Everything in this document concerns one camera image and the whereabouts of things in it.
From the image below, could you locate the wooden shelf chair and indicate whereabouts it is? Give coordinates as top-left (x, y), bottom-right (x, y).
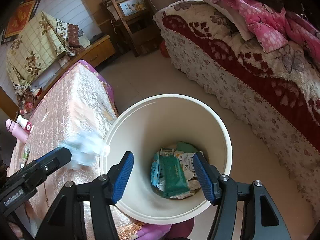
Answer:
top-left (103, 0), bottom-right (162, 57)

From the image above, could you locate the pale blue wrapper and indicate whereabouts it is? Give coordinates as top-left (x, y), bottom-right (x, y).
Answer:
top-left (59, 132), bottom-right (111, 170)

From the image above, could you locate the wooden tv cabinet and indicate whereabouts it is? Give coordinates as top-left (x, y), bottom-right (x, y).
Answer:
top-left (35, 35), bottom-right (116, 104)

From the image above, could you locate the pink polka dot blanket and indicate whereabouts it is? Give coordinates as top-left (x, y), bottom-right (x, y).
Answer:
top-left (210, 0), bottom-right (319, 62)

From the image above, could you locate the dark green wrapper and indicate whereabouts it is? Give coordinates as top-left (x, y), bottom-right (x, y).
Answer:
top-left (160, 155), bottom-right (189, 198)

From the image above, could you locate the floral cloth covered television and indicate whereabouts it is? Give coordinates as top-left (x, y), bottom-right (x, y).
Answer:
top-left (7, 11), bottom-right (90, 86)

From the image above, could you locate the pink quilted table cover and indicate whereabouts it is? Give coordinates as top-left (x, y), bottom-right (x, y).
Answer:
top-left (6, 60), bottom-right (141, 240)

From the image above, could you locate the white round trash bin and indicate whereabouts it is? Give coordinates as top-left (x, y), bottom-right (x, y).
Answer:
top-left (100, 94), bottom-right (232, 225)

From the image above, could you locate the blue snack packet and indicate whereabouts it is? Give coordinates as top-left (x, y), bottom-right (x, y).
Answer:
top-left (150, 152), bottom-right (161, 187)

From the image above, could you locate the sofa with floral cover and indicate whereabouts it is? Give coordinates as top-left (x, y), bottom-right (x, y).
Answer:
top-left (153, 0), bottom-right (319, 218)

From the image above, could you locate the pink water bottle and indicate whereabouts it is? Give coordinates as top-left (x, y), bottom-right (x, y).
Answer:
top-left (5, 119), bottom-right (28, 144)

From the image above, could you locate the red fu wall plaque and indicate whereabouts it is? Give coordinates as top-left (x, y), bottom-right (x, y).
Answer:
top-left (1, 0), bottom-right (41, 44)

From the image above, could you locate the orange white printed bag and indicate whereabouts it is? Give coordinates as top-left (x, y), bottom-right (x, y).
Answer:
top-left (174, 151), bottom-right (196, 181)

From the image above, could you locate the teal green wrapper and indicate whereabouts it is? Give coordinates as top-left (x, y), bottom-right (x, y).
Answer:
top-left (175, 141), bottom-right (198, 153)

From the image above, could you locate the white pill bottle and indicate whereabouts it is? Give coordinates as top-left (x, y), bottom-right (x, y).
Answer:
top-left (16, 115), bottom-right (33, 134)

